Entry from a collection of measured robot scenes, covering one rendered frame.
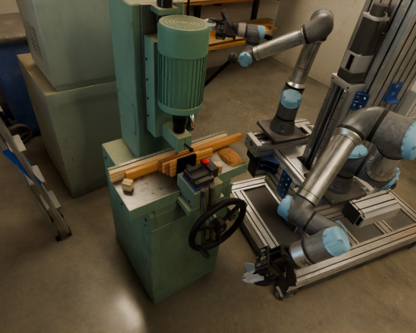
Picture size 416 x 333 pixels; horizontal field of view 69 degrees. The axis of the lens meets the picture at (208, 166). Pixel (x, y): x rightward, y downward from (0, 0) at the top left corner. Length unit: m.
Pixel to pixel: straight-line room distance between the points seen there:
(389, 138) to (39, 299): 1.93
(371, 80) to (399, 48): 0.17
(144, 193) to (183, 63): 0.53
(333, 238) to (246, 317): 1.20
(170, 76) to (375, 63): 0.93
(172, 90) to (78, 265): 1.42
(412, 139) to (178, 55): 0.76
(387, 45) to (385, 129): 0.55
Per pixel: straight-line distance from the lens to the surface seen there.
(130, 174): 1.30
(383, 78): 1.59
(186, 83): 1.10
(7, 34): 2.78
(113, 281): 2.08
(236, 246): 2.24
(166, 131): 1.34
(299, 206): 1.01
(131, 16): 1.23
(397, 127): 1.10
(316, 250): 0.91
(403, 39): 1.55
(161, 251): 1.54
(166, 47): 1.06
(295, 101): 1.78
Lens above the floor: 1.81
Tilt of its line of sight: 41 degrees down
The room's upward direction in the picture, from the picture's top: 8 degrees clockwise
